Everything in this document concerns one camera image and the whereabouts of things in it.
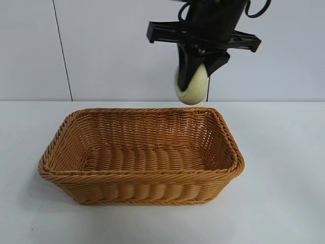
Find brown woven wicker basket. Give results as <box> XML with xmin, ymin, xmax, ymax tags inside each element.
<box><xmin>38</xmin><ymin>107</ymin><xmax>246</xmax><ymax>206</ymax></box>

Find pale yellow egg yolk pastry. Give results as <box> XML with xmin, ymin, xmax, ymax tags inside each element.
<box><xmin>174</xmin><ymin>63</ymin><xmax>210</xmax><ymax>105</ymax></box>

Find thin black cable loop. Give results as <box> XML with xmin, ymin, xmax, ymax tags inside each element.
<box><xmin>177</xmin><ymin>1</ymin><xmax>191</xmax><ymax>20</ymax></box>

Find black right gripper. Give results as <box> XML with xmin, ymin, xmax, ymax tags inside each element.
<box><xmin>146</xmin><ymin>0</ymin><xmax>262</xmax><ymax>90</ymax></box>

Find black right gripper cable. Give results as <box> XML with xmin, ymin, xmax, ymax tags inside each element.
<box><xmin>244</xmin><ymin>0</ymin><xmax>273</xmax><ymax>19</ymax></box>

